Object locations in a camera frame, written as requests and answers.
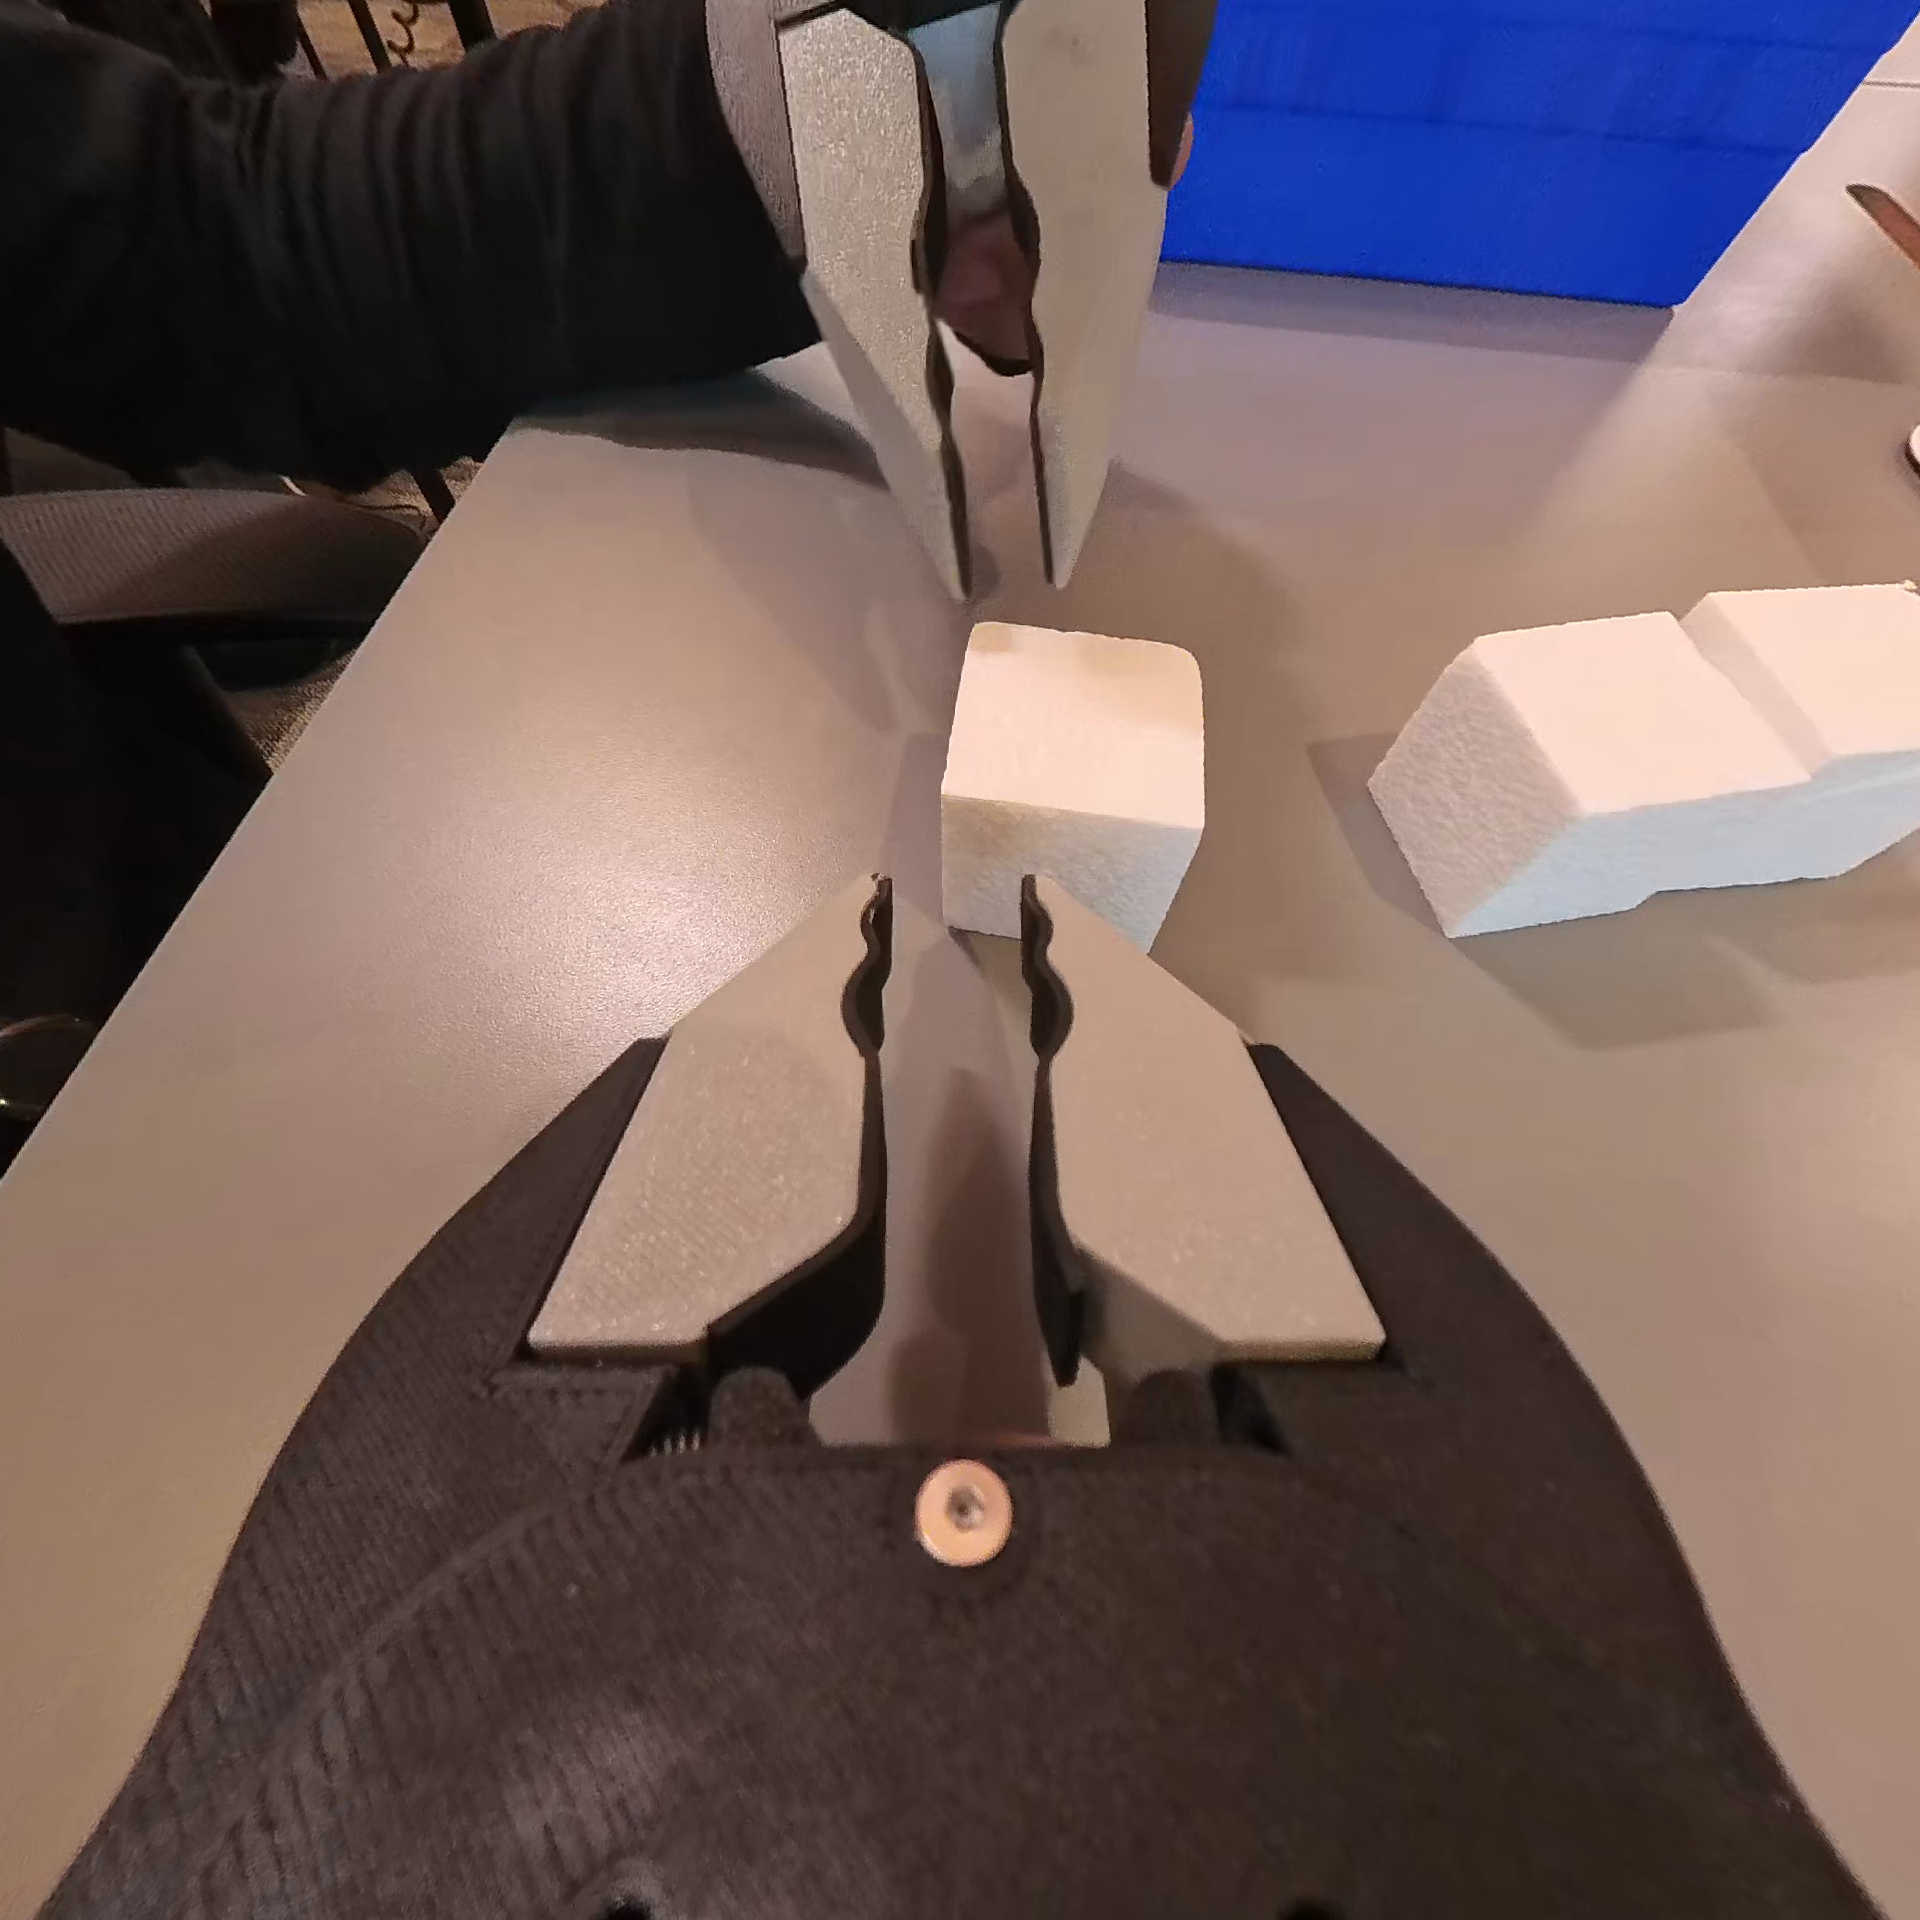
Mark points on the blue plastic bin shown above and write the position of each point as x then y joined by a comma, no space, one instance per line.
1499,152

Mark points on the person's left forearm black sleeve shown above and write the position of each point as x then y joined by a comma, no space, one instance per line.
376,226

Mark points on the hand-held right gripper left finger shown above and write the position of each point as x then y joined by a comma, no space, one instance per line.
718,1186

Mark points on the white foam cube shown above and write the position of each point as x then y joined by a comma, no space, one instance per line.
1831,672
1072,747
1558,781

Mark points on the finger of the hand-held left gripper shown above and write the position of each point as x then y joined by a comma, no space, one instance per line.
858,195
1090,226

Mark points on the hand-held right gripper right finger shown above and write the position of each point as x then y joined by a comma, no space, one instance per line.
1185,1186

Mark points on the person's left hand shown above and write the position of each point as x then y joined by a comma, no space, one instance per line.
992,254

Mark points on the person's dark clothed legs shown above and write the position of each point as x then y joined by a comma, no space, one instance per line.
89,841

